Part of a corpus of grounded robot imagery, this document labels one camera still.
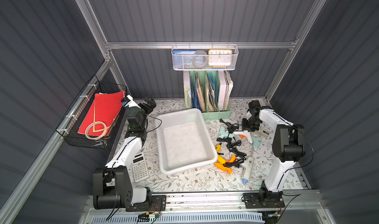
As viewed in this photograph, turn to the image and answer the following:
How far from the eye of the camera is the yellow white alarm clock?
2.93 feet

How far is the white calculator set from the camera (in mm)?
822

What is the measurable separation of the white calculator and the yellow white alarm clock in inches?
28.0
